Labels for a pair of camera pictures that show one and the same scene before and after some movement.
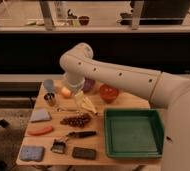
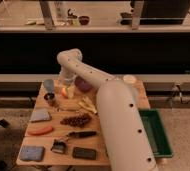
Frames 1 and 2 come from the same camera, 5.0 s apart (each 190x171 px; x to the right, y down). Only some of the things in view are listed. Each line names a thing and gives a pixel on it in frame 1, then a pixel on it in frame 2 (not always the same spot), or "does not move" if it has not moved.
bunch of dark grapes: (76, 121) does not move
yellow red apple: (66, 92) does not move
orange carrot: (41, 131) does not move
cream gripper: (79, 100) → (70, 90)
